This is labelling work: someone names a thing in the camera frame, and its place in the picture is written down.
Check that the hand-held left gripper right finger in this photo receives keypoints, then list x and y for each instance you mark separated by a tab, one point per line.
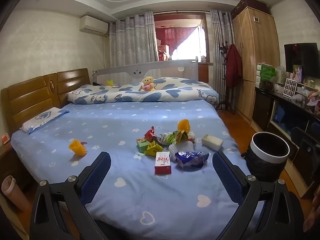
226	177

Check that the white ceramic pot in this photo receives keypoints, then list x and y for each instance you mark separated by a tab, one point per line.
278	88

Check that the wooden wardrobe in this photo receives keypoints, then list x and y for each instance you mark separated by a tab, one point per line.
255	45

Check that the pile of folded clothes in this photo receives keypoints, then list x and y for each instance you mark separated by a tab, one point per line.
313	102

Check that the grey bed guard rail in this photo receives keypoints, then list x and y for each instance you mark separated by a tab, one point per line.
155	67

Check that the white air conditioner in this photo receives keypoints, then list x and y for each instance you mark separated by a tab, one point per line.
93	25

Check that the red snack wrapper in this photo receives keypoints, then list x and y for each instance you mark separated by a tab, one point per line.
150	133

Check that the yellow teddy bear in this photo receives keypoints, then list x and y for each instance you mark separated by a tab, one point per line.
147	83

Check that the white round bin black liner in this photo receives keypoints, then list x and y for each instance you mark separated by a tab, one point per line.
265	166

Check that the stack of green tissue packs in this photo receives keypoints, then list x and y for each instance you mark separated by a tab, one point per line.
265	73

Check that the black flat television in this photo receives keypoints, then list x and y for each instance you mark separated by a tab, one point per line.
300	55

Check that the wooden headboard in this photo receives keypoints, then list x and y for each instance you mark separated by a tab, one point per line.
30	100

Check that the black photo sheet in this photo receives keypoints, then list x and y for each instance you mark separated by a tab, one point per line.
290	87

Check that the red jacket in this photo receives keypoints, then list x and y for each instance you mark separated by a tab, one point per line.
234	65

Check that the framed photo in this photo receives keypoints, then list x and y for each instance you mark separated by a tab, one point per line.
298	73

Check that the white plastic bag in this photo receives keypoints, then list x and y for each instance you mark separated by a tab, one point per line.
162	138

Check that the black glossy cabinet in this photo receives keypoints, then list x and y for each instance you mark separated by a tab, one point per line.
262	110

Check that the wooden nightstand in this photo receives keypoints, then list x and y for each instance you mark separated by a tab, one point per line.
10	160

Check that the green small carton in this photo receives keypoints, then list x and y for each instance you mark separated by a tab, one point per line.
142	145

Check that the white foam fruit net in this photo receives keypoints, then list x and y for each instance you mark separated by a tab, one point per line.
180	148

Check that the brown patterned pouch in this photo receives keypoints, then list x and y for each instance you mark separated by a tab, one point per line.
266	85

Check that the person's right hand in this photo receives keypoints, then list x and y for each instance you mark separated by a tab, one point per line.
311	212

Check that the clear plastic jar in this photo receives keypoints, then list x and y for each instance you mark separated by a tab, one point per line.
281	76

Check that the red gift boxes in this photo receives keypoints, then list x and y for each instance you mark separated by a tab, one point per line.
163	52

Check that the small yellow toy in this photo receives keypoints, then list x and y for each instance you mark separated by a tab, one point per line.
110	83

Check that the white foam block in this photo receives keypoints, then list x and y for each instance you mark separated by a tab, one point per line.
212	142

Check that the wooden windowsill cabinet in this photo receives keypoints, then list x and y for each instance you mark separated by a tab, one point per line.
203	73

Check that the blue heart print duvet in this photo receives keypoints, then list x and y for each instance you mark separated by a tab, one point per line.
175	90

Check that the dark brown suitcase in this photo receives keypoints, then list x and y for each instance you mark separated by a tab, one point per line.
250	6

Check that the small blue heart pillow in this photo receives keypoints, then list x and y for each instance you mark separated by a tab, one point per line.
43	118

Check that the red lace curtain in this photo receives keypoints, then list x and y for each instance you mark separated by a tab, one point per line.
172	36

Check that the green yellow snack packet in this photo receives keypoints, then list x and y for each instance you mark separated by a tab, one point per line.
178	136

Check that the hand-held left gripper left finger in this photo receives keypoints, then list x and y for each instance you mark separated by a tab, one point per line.
96	177

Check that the yellow spiky ball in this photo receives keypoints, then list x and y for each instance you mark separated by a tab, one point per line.
183	125
78	148

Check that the dark wooden coat rack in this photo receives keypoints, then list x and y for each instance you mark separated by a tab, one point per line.
226	100

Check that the red and white box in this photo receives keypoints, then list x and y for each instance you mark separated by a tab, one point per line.
163	163

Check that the blue plastic wrapper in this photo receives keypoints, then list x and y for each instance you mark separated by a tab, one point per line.
191	160

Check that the grey patterned curtain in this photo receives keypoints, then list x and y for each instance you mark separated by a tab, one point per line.
132	40
220	30

